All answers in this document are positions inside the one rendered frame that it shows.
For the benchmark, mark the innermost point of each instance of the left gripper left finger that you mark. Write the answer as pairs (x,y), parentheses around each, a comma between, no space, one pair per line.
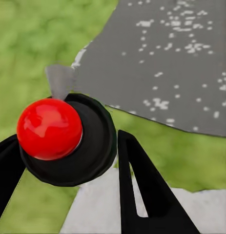
(11,169)

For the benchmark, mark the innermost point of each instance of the insectifuge atomizer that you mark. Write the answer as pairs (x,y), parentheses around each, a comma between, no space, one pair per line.
(67,139)

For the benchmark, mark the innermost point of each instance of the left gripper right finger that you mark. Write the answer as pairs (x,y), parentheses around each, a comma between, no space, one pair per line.
(165,213)

